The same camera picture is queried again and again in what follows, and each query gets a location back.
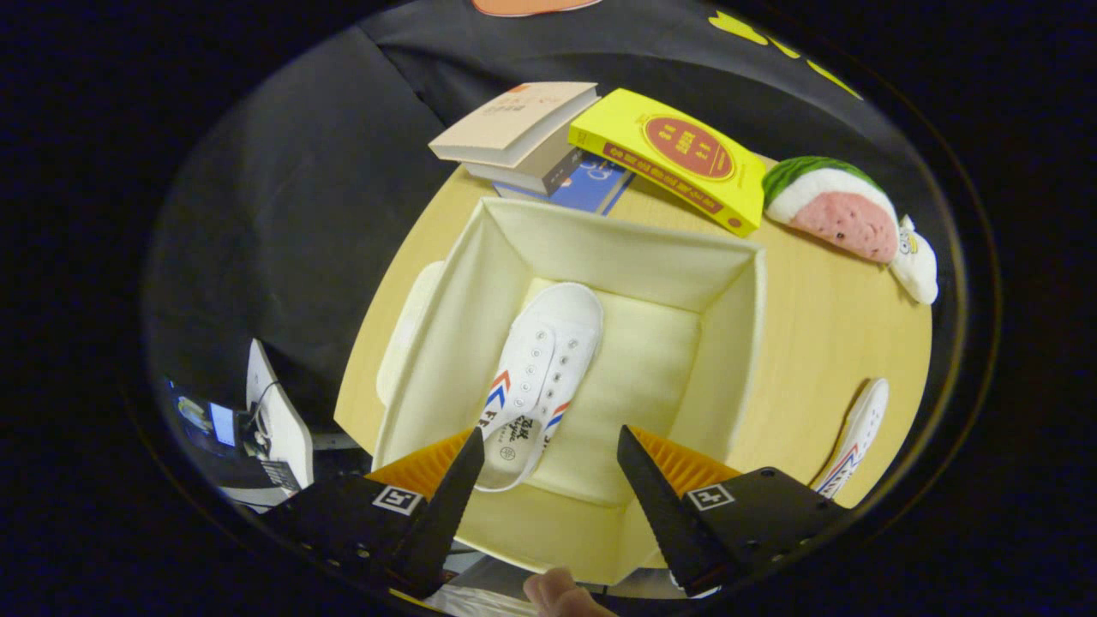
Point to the grey book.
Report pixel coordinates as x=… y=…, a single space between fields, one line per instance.
x=548 y=171

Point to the beige book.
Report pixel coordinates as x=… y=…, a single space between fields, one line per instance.
x=514 y=120

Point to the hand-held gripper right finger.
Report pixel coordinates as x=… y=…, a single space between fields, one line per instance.
x=660 y=506

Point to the watermelon slice plush toy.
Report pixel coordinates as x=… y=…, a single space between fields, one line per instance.
x=844 y=218

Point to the small white plush toy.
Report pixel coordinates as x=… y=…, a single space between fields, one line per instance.
x=917 y=270

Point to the yellow book with red circle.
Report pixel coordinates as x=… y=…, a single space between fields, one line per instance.
x=686 y=154

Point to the computer monitor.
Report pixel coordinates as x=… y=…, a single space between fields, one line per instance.
x=218 y=424

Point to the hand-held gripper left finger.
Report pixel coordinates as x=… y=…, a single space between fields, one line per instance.
x=450 y=514

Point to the white canvas shoe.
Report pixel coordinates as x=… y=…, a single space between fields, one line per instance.
x=861 y=428
x=548 y=343

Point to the blue book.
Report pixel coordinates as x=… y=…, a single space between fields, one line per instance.
x=591 y=188

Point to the cream fabric storage box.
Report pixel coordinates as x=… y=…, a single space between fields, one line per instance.
x=634 y=257

